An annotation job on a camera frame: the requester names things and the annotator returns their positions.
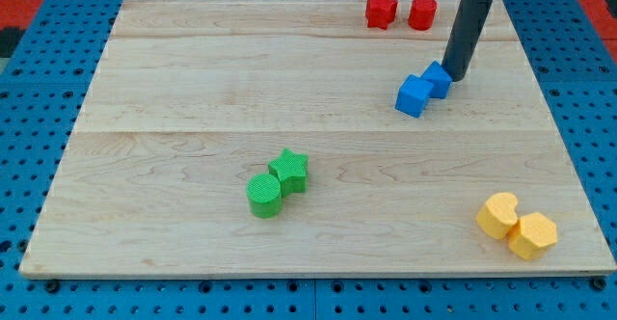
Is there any red cylinder block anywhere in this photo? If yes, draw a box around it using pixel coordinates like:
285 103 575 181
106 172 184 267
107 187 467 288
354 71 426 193
408 0 438 31

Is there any green cylinder block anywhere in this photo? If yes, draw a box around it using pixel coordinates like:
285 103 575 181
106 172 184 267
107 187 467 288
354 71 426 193
246 173 282 219

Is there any yellow hexagon block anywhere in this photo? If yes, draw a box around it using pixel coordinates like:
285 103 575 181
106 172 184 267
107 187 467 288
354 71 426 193
508 212 558 260

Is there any light wooden board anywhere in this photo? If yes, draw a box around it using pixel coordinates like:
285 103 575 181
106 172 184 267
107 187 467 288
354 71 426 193
19 0 616 280

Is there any blue triangle block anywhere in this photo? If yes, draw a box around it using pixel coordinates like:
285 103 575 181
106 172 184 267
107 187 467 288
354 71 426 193
421 61 452 99

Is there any yellow heart block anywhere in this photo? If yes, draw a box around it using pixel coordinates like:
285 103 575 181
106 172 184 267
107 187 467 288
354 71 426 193
475 192 519 240

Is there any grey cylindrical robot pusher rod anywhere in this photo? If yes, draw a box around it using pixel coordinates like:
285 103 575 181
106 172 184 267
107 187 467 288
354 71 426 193
442 0 493 82

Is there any blue cube block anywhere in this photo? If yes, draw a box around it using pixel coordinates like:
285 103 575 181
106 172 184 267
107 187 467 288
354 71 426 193
394 74 434 118

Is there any green star block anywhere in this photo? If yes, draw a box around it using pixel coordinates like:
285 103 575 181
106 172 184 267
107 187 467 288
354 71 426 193
268 148 309 198

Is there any red star block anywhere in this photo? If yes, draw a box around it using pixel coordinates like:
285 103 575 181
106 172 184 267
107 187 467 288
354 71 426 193
364 0 398 30

